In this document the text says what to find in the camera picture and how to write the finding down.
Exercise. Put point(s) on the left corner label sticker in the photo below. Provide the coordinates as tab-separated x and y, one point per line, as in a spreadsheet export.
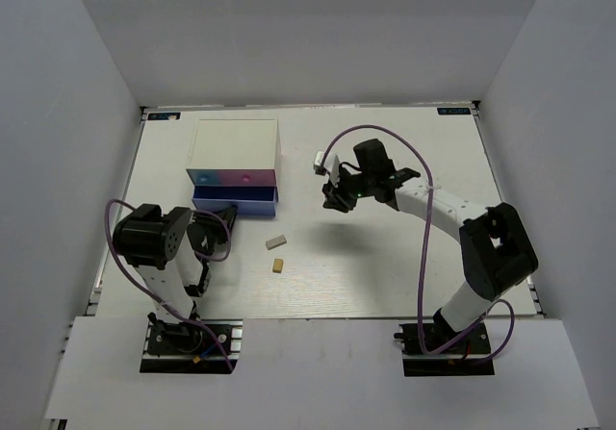
163	116

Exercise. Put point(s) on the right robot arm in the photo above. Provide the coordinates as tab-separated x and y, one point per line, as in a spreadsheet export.
496	251

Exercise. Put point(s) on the grey white eraser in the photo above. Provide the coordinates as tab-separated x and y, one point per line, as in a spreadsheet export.
276	242

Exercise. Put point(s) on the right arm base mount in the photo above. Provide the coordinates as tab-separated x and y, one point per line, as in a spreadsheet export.
464	359

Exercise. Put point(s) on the small blue drawer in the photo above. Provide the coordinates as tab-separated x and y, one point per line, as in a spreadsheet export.
204	177

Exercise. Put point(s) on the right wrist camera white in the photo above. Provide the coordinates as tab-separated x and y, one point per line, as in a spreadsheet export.
327	165

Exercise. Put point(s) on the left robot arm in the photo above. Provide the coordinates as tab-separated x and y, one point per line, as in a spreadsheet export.
168	256

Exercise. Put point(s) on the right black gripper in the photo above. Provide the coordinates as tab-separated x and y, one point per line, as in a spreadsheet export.
336	196

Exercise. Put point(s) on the right corner label sticker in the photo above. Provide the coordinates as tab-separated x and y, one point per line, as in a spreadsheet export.
453	111

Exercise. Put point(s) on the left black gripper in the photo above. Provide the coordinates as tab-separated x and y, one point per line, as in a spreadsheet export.
222	226

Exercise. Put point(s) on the white drawer cabinet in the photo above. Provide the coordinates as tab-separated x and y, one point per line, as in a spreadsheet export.
235	144

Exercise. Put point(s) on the corner label sticker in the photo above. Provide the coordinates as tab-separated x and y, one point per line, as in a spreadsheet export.
163	116
453	111

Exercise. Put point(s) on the tan yellow eraser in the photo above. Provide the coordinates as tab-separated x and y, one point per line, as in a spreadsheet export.
277	266

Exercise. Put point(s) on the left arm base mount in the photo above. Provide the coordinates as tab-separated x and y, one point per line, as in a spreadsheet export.
185	349

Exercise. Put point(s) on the pink drawer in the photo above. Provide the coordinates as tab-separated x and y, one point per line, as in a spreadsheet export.
248	177

